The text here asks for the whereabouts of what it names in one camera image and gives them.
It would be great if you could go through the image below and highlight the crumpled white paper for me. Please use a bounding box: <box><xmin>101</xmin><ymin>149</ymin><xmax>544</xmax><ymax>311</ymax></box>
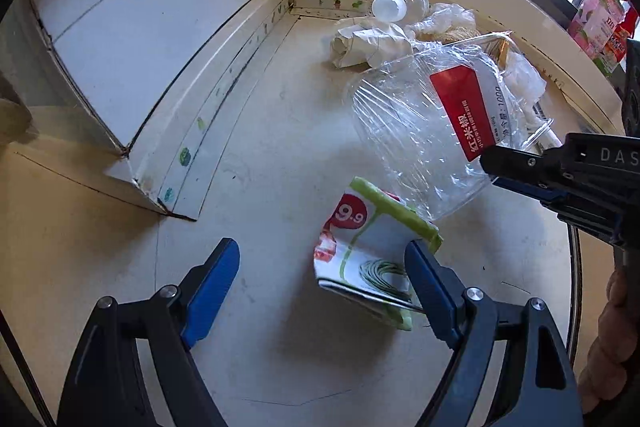
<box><xmin>329</xmin><ymin>16</ymin><xmax>413</xmax><ymax>69</ymax></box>

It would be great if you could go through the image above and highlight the red spray bottle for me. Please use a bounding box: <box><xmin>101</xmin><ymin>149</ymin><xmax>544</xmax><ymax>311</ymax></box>
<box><xmin>594</xmin><ymin>5</ymin><xmax>639</xmax><ymax>77</ymax></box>

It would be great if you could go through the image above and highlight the pink detergent refill pouch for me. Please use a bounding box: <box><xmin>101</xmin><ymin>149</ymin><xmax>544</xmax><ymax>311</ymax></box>
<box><xmin>568</xmin><ymin>0</ymin><xmax>626</xmax><ymax>60</ymax></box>

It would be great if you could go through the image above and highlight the clear plastic clamshell container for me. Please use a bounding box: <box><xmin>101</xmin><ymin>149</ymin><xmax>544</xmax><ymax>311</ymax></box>
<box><xmin>347</xmin><ymin>32</ymin><xmax>559</xmax><ymax>221</ymax></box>

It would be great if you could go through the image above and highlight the green white snack packet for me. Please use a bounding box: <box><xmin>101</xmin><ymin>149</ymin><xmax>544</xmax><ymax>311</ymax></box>
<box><xmin>314</xmin><ymin>176</ymin><xmax>442</xmax><ymax>332</ymax></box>

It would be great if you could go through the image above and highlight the clear plastic bag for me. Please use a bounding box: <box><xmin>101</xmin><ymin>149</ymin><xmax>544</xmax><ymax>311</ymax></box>
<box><xmin>406</xmin><ymin>3</ymin><xmax>480</xmax><ymax>43</ymax></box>

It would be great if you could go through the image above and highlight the right hand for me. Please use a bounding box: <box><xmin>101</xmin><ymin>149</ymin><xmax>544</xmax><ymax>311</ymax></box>
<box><xmin>578</xmin><ymin>269</ymin><xmax>638</xmax><ymax>413</ymax></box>

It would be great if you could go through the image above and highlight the clear plastic water bottle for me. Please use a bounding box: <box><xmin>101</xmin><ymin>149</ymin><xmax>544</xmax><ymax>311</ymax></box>
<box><xmin>371</xmin><ymin>0</ymin><xmax>431</xmax><ymax>26</ymax></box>

